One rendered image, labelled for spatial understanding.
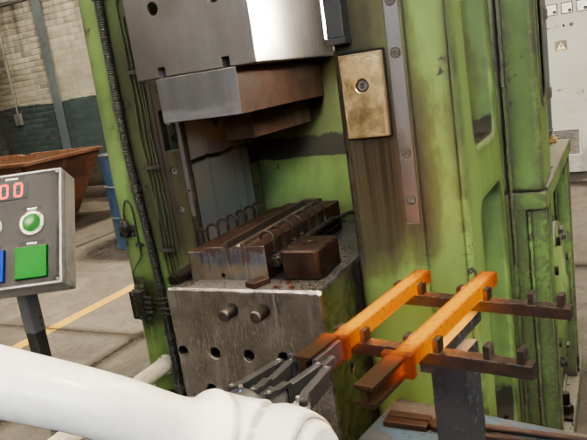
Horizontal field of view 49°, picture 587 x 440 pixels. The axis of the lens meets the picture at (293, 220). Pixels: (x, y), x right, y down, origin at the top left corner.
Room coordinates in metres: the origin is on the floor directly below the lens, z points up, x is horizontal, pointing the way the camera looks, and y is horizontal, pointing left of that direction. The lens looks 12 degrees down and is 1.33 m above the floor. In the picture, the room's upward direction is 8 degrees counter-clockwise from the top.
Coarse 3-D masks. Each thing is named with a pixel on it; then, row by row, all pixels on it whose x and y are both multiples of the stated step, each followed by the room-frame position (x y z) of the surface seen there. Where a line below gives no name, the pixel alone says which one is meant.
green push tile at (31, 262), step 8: (16, 248) 1.44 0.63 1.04; (24, 248) 1.44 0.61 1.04; (32, 248) 1.43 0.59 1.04; (40, 248) 1.43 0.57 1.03; (16, 256) 1.43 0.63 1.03; (24, 256) 1.43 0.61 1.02; (32, 256) 1.42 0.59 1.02; (40, 256) 1.42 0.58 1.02; (16, 264) 1.42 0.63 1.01; (24, 264) 1.42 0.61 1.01; (32, 264) 1.41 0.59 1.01; (40, 264) 1.41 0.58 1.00; (16, 272) 1.41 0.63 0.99; (24, 272) 1.41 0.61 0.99; (32, 272) 1.40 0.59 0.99; (40, 272) 1.40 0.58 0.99
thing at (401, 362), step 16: (480, 272) 1.11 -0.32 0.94; (496, 272) 1.10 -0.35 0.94; (464, 288) 1.04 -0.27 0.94; (480, 288) 1.03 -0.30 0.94; (448, 304) 0.98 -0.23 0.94; (464, 304) 0.97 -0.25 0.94; (432, 320) 0.92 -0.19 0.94; (448, 320) 0.92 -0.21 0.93; (416, 336) 0.87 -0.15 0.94; (432, 336) 0.88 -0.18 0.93; (384, 352) 0.83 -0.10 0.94; (400, 352) 0.82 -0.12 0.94; (416, 352) 0.83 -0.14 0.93; (384, 368) 0.78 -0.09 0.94; (400, 368) 0.81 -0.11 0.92; (416, 368) 0.81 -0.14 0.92; (368, 384) 0.74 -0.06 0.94; (384, 384) 0.77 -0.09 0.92; (368, 400) 0.74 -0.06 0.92
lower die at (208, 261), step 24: (264, 216) 1.64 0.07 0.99; (288, 216) 1.55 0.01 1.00; (312, 216) 1.54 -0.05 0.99; (336, 216) 1.67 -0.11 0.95; (216, 240) 1.49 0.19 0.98; (264, 240) 1.37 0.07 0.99; (288, 240) 1.42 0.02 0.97; (192, 264) 1.41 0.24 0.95; (216, 264) 1.38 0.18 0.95; (240, 264) 1.35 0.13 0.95; (264, 264) 1.33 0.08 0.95
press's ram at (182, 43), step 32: (128, 0) 1.43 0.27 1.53; (160, 0) 1.39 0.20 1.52; (192, 0) 1.36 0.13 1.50; (224, 0) 1.32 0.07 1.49; (256, 0) 1.33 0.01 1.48; (288, 0) 1.46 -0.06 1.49; (320, 0) 1.61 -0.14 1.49; (128, 32) 1.44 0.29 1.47; (160, 32) 1.40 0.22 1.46; (192, 32) 1.36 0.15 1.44; (224, 32) 1.33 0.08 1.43; (256, 32) 1.31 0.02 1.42; (288, 32) 1.44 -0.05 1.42; (320, 32) 1.59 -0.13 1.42; (160, 64) 1.41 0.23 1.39; (192, 64) 1.37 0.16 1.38; (224, 64) 1.34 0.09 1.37
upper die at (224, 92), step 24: (216, 72) 1.34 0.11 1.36; (240, 72) 1.34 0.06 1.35; (264, 72) 1.42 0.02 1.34; (288, 72) 1.53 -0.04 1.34; (312, 72) 1.64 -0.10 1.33; (168, 96) 1.40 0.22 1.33; (192, 96) 1.38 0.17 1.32; (216, 96) 1.35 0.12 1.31; (240, 96) 1.32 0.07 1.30; (264, 96) 1.41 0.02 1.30; (288, 96) 1.51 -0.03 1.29; (312, 96) 1.63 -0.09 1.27; (168, 120) 1.41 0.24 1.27
